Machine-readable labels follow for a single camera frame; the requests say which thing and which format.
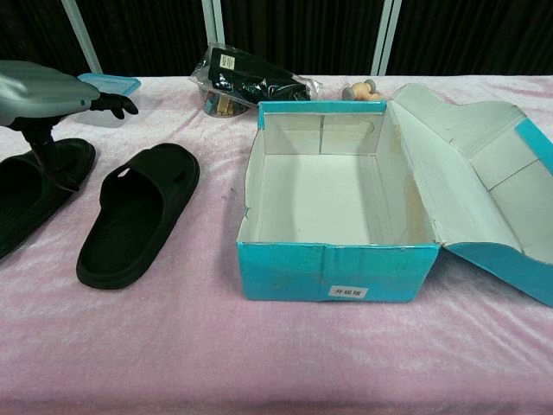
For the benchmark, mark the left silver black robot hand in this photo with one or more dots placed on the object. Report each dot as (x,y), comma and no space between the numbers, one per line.
(43,91)

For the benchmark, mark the black foam slipper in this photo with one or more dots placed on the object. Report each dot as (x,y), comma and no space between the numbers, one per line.
(17,203)
(129,216)

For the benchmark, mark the teal cardboard shoe box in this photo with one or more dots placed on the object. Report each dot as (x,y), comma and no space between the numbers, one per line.
(328,268)

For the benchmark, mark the clear container with blue lid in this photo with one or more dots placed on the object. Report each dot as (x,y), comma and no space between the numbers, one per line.
(116,84)

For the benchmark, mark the plastic bag of black socks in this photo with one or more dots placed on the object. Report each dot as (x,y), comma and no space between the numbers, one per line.
(246,73)

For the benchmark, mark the black curtain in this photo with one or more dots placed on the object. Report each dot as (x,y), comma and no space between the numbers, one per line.
(302,34)

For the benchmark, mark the pink velvet tablecloth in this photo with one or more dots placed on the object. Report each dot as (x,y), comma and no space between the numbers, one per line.
(173,346)

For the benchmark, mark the small beige toy figure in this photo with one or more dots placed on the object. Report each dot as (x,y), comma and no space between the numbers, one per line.
(360,91)

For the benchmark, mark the white metal frame post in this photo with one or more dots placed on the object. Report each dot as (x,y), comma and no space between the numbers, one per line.
(212,21)
(387,39)
(82,39)

